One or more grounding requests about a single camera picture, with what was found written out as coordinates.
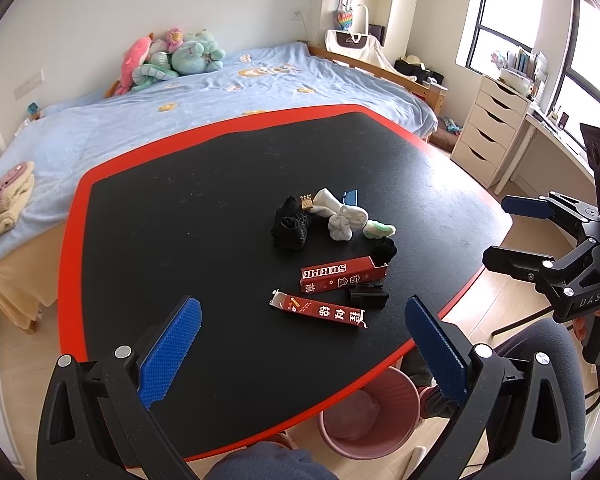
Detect blue binder clip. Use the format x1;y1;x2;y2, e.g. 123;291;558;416
341;188;358;206

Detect pink plush toy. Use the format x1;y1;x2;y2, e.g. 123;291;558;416
114;35;154;96

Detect small black cloth ball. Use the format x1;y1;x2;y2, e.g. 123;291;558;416
368;237;398;266

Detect green white wrapper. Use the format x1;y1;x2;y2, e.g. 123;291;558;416
363;220;396;240

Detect white tote bag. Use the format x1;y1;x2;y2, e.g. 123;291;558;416
325;4;379;64

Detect white sock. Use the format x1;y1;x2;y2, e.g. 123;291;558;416
310;188;370;242

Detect teal plush toy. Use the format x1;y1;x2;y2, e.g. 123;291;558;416
171;29;225;76

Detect folded pink beige blankets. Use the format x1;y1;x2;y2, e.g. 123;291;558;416
0;162;35;236

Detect wooden clothespin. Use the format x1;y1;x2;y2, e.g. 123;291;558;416
299;194;314;214

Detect long red carton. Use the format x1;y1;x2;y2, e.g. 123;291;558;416
270;290;367;328

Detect pink trash bin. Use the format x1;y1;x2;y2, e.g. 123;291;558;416
317;367;420;460

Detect red box with white letters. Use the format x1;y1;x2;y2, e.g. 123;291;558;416
300;256;388;294

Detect black patterned sock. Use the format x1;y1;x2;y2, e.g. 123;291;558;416
271;196;311;256

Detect striped green plush toy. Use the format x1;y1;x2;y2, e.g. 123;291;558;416
131;52;180;91

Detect black binder clip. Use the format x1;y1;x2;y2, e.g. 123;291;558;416
347;283;390;310

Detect black red-edged table mat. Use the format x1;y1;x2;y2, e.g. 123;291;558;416
57;105;512;460

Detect bed with blue sheet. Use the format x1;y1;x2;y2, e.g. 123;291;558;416
0;42;438;330

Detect white drawer cabinet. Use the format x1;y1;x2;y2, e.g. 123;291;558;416
451;76;531;188

